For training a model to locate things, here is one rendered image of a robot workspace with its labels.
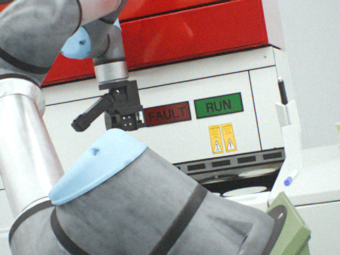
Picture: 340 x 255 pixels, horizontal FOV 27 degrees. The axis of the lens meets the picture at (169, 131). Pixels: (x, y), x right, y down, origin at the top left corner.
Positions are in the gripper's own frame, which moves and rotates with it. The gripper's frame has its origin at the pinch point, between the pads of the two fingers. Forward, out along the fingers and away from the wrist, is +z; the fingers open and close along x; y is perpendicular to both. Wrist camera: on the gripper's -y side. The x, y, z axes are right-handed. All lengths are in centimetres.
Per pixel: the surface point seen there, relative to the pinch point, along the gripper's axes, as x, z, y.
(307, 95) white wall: 124, -4, 113
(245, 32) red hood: -7.4, -26.2, 33.3
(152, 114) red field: 9.3, -10.9, 12.3
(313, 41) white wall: 121, -27, 119
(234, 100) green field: -0.6, -10.9, 30.4
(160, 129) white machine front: 9.0, -6.8, 13.7
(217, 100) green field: 1.3, -11.6, 27.0
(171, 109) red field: 7.0, -11.3, 16.7
